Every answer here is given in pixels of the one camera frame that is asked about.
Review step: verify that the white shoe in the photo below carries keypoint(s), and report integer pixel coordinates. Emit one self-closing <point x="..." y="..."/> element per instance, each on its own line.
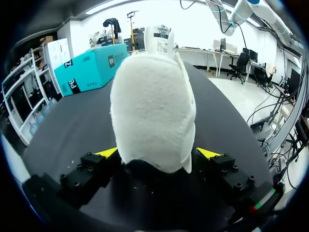
<point x="152" y="108"/>

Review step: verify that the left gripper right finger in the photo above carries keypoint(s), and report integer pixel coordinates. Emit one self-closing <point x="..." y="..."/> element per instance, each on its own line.
<point x="229" y="174"/>

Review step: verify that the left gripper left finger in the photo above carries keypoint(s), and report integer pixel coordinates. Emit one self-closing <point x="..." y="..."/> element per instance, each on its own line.
<point x="84" y="176"/>

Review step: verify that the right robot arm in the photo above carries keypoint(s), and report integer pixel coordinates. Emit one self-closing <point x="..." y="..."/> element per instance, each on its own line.
<point x="241" y="10"/>

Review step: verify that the teal box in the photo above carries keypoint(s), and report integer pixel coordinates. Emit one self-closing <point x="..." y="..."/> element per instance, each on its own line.
<point x="89" y="70"/>

